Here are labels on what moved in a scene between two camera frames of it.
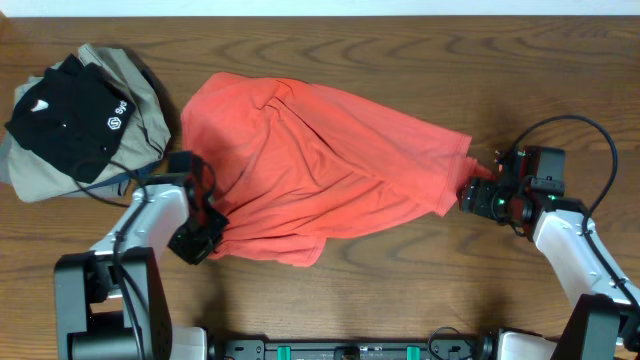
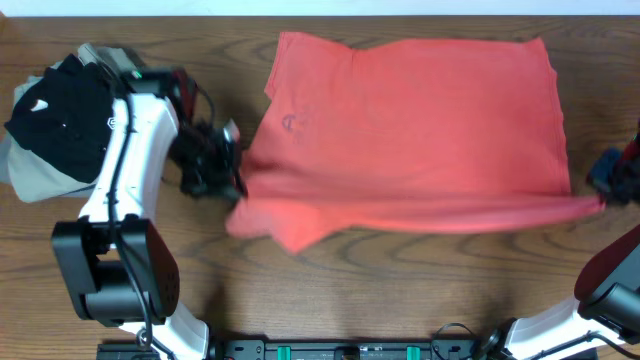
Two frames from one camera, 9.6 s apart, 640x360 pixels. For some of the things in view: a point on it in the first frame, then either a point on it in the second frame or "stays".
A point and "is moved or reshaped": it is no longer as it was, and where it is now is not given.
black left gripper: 198,250 → 225,182
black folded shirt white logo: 72,113 stays
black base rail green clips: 473,348 stays
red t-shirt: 297,167 is moved or reshaped
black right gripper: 476,196 → 600,177
